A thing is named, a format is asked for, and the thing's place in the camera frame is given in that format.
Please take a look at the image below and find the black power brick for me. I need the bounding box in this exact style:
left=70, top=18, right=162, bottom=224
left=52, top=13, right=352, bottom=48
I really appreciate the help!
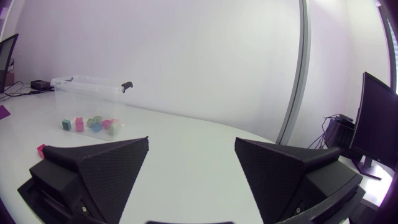
left=30, top=80, right=53, bottom=92

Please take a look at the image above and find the black power cable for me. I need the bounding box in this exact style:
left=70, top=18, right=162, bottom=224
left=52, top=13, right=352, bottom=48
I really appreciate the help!
left=0, top=81, right=41, bottom=102

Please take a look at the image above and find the red toy brick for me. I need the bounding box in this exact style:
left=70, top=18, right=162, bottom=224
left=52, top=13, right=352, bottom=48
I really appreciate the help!
left=36, top=143, right=47, bottom=160

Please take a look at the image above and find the light green toy brick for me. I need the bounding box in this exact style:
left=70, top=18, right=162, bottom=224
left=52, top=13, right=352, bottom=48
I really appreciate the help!
left=108, top=119, right=121, bottom=136

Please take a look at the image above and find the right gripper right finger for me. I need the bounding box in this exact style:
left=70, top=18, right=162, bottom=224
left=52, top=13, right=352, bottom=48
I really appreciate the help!
left=234, top=137, right=364, bottom=224

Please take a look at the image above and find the black monitor on stand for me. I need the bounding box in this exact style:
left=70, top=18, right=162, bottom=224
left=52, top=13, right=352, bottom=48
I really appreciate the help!
left=348, top=72, right=398, bottom=181

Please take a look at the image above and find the clear plastic container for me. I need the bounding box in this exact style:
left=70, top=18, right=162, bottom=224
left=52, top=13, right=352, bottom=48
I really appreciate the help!
left=50, top=75, right=134, bottom=142

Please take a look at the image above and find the dark screen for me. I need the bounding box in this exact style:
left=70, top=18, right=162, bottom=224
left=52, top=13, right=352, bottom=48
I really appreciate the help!
left=0, top=33, right=19, bottom=94

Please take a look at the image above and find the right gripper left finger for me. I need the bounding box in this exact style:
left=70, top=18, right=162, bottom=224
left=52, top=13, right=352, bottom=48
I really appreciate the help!
left=29, top=136, right=150, bottom=224

